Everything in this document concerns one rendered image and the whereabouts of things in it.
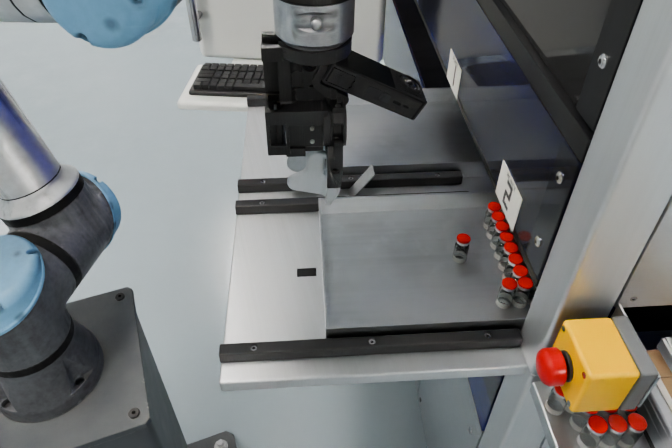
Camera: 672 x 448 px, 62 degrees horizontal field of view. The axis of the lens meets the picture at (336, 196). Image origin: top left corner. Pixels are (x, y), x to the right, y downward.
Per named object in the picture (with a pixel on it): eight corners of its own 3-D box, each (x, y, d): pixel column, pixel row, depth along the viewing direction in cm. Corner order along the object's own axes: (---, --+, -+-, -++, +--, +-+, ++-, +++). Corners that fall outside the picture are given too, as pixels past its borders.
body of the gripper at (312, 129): (269, 121, 63) (262, 19, 56) (345, 119, 64) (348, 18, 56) (268, 163, 58) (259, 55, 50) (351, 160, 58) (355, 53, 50)
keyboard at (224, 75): (353, 73, 146) (353, 65, 145) (350, 102, 136) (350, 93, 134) (203, 68, 148) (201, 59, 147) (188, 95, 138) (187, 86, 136)
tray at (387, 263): (515, 205, 97) (519, 189, 94) (572, 331, 77) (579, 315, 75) (318, 213, 95) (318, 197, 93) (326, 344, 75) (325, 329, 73)
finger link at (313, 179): (288, 204, 67) (285, 140, 61) (338, 202, 67) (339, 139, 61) (288, 221, 64) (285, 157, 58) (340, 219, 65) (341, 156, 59)
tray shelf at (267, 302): (461, 96, 127) (462, 89, 126) (582, 370, 75) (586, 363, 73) (249, 103, 125) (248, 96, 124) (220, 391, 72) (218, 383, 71)
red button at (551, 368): (561, 359, 63) (571, 338, 60) (575, 392, 60) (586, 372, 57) (528, 361, 63) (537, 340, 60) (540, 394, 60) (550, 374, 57)
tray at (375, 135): (468, 100, 122) (470, 86, 120) (502, 175, 103) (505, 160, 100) (312, 105, 120) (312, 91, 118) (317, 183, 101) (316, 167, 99)
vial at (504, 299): (508, 297, 81) (515, 276, 78) (513, 309, 80) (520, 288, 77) (493, 297, 81) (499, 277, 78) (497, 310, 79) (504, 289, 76)
